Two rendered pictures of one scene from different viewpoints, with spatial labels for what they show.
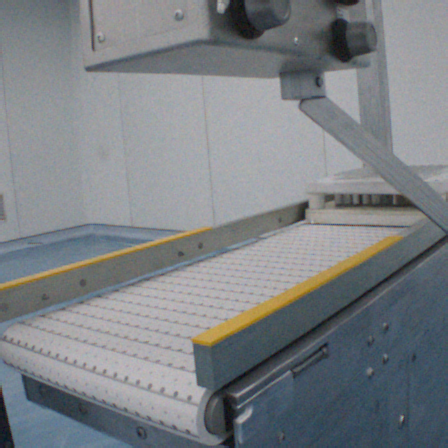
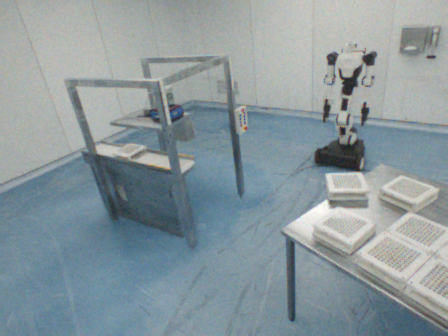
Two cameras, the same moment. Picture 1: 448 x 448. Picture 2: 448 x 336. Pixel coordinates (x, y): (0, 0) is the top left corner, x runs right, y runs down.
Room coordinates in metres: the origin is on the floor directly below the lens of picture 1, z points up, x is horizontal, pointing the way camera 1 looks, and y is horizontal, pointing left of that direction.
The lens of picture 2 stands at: (0.22, 2.66, 2.04)
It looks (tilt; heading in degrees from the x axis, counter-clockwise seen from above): 28 degrees down; 267
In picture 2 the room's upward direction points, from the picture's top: 8 degrees counter-clockwise
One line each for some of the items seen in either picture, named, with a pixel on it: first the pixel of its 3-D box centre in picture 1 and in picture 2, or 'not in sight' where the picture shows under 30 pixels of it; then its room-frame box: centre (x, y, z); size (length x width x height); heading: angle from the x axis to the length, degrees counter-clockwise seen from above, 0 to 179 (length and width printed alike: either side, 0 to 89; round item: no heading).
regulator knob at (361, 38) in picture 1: (356, 32); not in sight; (0.41, -0.11, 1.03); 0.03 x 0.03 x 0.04; 52
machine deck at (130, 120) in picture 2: not in sight; (150, 119); (0.65, -0.04, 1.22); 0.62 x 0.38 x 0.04; 142
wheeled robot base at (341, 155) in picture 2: not in sight; (345, 145); (-1.62, -1.01, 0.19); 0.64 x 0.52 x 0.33; 47
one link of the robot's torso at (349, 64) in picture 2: not in sight; (351, 64); (-1.64, -1.02, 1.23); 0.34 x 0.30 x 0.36; 137
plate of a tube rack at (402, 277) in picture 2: not in sight; (393, 255); (-0.60, 1.60, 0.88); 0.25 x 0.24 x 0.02; 29
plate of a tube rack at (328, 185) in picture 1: (396, 179); (129, 150); (0.97, -0.31, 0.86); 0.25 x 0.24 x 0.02; 52
